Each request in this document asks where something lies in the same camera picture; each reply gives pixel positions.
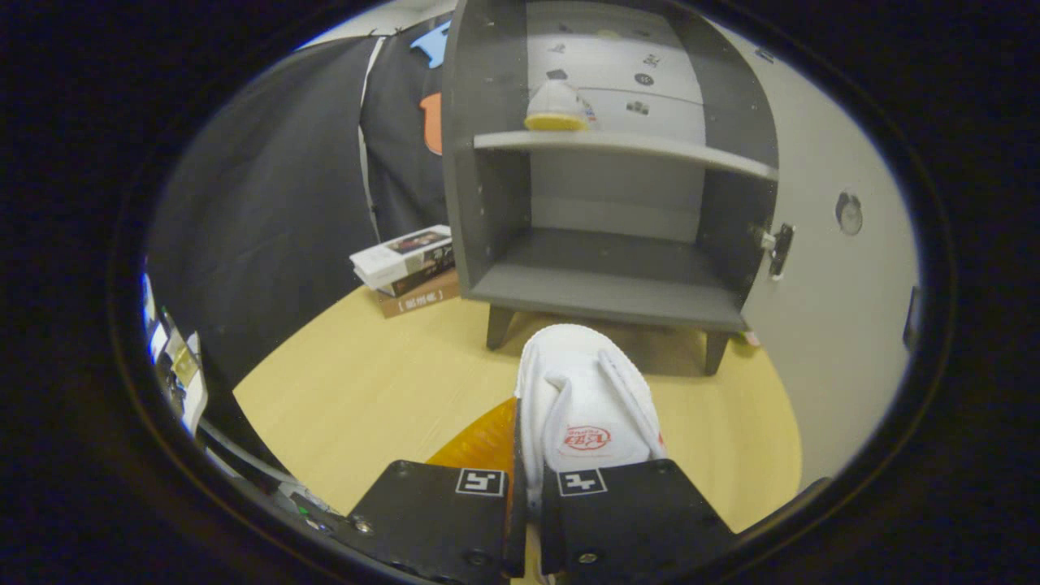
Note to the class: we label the grey shoe cabinet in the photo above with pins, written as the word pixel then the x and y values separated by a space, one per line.
pixel 609 284

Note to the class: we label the black backdrop cloth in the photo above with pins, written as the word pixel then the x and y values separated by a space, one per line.
pixel 284 203

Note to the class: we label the white box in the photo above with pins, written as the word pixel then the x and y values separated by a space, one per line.
pixel 191 398

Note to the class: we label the brown book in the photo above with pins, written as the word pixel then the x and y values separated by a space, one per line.
pixel 418 302

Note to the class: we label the white shoe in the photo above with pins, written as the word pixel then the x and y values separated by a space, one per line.
pixel 556 106
pixel 581 390

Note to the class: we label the white shoe cabinet door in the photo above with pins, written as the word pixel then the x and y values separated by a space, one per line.
pixel 829 325

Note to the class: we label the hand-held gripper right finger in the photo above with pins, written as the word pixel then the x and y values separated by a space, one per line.
pixel 634 528

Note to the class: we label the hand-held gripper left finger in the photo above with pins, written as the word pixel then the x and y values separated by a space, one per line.
pixel 439 528

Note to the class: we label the small screen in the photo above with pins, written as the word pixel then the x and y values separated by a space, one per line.
pixel 149 305

